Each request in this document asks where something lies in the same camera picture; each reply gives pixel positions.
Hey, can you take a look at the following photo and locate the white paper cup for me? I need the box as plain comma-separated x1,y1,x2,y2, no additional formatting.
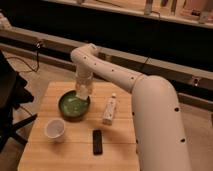
44,119,65,143

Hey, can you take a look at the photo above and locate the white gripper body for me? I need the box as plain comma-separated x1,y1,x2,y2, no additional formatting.
75,75,93,100

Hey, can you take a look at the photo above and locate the white sponge block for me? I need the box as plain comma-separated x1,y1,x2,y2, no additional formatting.
102,93,117,125

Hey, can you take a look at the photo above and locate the green ceramic bowl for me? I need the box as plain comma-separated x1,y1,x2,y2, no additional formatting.
58,90,90,121

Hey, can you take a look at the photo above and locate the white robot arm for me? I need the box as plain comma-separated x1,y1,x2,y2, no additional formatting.
71,44,192,171

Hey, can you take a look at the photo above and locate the black office chair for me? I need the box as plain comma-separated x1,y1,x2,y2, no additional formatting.
0,50,37,153

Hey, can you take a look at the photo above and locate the wooden table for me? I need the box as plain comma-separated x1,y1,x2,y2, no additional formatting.
18,82,139,171

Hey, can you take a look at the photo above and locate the black rectangular bar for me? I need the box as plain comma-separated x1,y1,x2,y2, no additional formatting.
93,130,103,155

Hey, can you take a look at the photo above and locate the black cable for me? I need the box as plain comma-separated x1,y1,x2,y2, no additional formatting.
4,39,44,74

